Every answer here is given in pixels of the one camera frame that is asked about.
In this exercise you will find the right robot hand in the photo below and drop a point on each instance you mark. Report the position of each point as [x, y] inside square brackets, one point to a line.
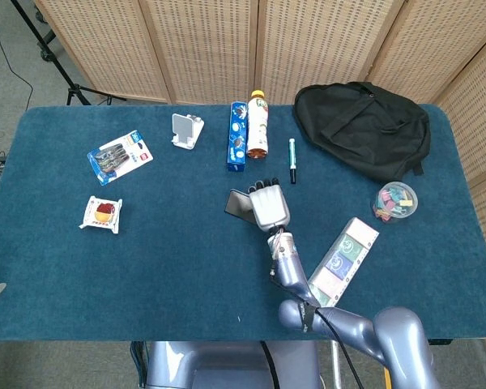
[269, 206]

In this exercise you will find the teal smartphone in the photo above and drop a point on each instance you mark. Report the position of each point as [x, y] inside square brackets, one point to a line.
[237, 202]

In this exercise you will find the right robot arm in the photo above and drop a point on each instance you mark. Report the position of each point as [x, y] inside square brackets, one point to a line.
[291, 275]

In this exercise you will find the green marker pen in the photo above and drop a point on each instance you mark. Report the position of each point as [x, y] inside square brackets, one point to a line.
[292, 158]

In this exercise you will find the tissue pack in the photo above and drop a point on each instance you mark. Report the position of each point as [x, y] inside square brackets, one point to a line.
[344, 259]

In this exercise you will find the white phone stand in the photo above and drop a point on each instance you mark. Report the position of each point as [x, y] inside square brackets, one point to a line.
[184, 125]

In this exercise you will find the blue Oreo cookie box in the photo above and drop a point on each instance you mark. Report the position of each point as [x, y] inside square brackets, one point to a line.
[237, 138]

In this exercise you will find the tea drink bottle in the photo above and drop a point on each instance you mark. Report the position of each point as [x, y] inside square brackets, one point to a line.
[258, 129]

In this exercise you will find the blue table cloth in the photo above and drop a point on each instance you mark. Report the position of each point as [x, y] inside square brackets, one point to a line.
[166, 263]

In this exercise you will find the black backpack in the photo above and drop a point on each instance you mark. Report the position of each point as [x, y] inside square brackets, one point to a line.
[360, 125]

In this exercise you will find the jar of colourful clips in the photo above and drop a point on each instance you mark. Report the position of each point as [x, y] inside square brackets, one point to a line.
[395, 202]

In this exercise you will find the white snack packet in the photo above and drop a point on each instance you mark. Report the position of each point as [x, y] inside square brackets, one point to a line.
[101, 215]

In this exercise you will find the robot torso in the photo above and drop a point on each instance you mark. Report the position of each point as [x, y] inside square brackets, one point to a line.
[227, 364]

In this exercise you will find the wicker folding screen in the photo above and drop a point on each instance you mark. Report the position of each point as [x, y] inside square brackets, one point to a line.
[210, 48]

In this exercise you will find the metal table leg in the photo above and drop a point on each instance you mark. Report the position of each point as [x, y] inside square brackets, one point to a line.
[336, 364]

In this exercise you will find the black tripod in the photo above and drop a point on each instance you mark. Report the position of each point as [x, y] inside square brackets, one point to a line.
[75, 91]

